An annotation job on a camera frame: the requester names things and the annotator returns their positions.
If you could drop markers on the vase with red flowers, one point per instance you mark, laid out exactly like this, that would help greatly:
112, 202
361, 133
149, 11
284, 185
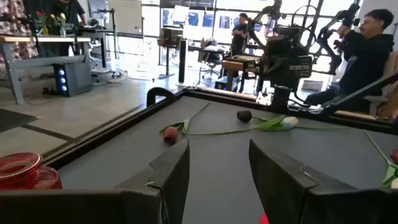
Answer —
42, 18

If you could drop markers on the wooden desk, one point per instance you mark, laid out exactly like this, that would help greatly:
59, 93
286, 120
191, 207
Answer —
233, 65

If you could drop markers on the office chair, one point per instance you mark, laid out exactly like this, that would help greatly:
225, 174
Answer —
212, 57

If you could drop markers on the computer tower with blue lights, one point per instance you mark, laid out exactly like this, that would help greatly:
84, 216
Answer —
77, 77

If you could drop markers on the person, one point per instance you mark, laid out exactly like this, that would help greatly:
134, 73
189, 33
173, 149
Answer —
66, 12
367, 59
239, 34

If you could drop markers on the black mesh box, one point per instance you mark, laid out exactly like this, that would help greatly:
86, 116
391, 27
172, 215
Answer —
170, 37

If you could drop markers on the black standing pillar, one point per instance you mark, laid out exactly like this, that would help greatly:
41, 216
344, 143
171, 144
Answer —
182, 62

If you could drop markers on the white board panel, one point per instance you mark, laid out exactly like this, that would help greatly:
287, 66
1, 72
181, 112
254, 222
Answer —
124, 17

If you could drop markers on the black frame strut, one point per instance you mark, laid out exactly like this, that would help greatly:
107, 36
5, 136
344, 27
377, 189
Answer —
367, 90

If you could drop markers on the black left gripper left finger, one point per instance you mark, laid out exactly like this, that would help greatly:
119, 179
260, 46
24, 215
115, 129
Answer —
140, 205

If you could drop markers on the wooden top workbench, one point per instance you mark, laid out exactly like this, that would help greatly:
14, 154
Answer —
46, 39

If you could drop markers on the pink patterned fabric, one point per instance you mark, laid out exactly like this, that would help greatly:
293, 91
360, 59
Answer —
12, 12

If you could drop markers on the red ribbed glass vase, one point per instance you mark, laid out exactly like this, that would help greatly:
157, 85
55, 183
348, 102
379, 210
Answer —
18, 174

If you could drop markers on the black table border frame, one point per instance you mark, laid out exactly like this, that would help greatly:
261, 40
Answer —
373, 125

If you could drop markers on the vase with yellow flowers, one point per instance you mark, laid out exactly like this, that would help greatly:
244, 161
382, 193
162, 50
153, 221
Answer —
62, 29

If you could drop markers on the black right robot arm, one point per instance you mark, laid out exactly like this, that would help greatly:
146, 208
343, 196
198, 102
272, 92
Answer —
280, 97

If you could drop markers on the white artificial tulip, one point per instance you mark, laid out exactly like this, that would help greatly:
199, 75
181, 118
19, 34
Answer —
289, 122
395, 184

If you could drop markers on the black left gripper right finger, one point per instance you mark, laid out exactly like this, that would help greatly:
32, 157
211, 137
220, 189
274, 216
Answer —
295, 202

